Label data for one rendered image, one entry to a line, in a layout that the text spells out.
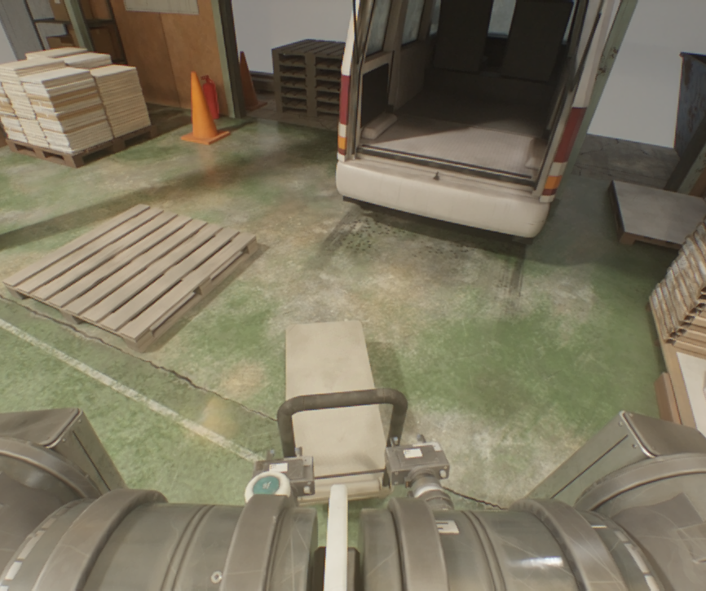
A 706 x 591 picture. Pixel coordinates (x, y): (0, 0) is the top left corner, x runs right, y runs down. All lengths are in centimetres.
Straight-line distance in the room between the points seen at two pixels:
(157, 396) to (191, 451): 37
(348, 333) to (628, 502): 171
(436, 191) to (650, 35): 421
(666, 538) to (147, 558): 28
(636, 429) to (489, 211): 239
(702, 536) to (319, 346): 170
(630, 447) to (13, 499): 39
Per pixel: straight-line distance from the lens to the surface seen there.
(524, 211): 268
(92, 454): 38
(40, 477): 33
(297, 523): 25
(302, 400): 102
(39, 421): 37
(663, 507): 32
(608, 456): 36
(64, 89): 485
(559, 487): 39
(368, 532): 24
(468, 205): 267
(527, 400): 216
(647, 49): 639
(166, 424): 203
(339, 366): 181
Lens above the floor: 161
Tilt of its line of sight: 41 degrees down
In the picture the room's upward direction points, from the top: 2 degrees clockwise
